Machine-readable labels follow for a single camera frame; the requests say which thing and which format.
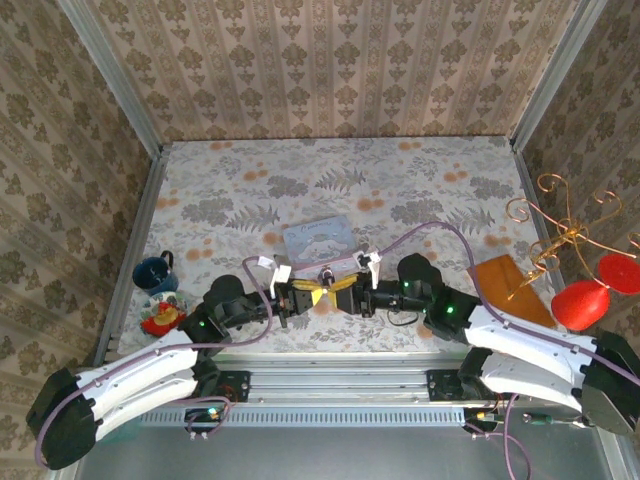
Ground blue illustrated card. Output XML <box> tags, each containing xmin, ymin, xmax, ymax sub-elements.
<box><xmin>281</xmin><ymin>214</ymin><xmax>359</xmax><ymax>274</ymax></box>

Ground colourful floral print bowl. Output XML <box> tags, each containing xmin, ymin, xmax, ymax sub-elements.
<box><xmin>137</xmin><ymin>291</ymin><xmax>190</xmax><ymax>337</ymax></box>

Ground dark blue enamel mug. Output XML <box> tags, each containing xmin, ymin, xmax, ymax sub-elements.
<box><xmin>131</xmin><ymin>250</ymin><xmax>180</xmax><ymax>296</ymax></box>

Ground orange-brown flat board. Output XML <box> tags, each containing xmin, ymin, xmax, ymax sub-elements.
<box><xmin>467</xmin><ymin>253</ymin><xmax>559</xmax><ymax>335</ymax></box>

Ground small circuit board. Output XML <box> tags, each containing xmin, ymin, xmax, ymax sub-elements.
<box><xmin>464</xmin><ymin>407</ymin><xmax>507</xmax><ymax>435</ymax></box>
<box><xmin>184</xmin><ymin>407</ymin><xmax>225</xmax><ymax>432</ymax></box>

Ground floral print tablecloth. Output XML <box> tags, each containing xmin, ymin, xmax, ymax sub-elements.
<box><xmin>107</xmin><ymin>137</ymin><xmax>571</xmax><ymax>356</ymax></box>

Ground big red plastic dome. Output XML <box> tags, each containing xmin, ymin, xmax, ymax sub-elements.
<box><xmin>550</xmin><ymin>278</ymin><xmax>612</xmax><ymax>332</ymax></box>

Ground small green connector plug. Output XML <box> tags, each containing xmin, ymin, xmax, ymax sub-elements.
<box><xmin>522</xmin><ymin>410</ymin><xmax>566</xmax><ymax>427</ymax></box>

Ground small red plastic disc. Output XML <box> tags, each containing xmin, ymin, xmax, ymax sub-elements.
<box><xmin>597</xmin><ymin>252</ymin><xmax>640</xmax><ymax>296</ymax></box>

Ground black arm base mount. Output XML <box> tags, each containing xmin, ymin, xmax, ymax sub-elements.
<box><xmin>426</xmin><ymin>368</ymin><xmax>471</xmax><ymax>402</ymax></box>
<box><xmin>212</xmin><ymin>370</ymin><xmax>252</xmax><ymax>403</ymax></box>

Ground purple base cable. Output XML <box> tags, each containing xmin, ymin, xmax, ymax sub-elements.
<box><xmin>184</xmin><ymin>396</ymin><xmax>235</xmax><ymax>442</ymax></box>
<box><xmin>467</xmin><ymin>393</ymin><xmax>534</xmax><ymax>480</ymax></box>

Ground aluminium table side rail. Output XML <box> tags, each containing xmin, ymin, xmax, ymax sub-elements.
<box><xmin>512</xmin><ymin>147</ymin><xmax>574</xmax><ymax>341</ymax></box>
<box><xmin>93</xmin><ymin>152</ymin><xmax>171</xmax><ymax>354</ymax></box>

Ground slotted grey cable duct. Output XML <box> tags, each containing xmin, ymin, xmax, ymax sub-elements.
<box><xmin>138</xmin><ymin>402</ymin><xmax>467</xmax><ymax>427</ymax></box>

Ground gold wire curly stand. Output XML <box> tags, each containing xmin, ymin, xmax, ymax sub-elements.
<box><xmin>505</xmin><ymin>172</ymin><xmax>640</xmax><ymax>301</ymax></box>

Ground aluminium frame corner post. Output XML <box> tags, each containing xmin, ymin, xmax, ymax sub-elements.
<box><xmin>55</xmin><ymin>0</ymin><xmax>166</xmax><ymax>159</ymax></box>
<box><xmin>508</xmin><ymin>0</ymin><xmax>609</xmax><ymax>151</ymax></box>

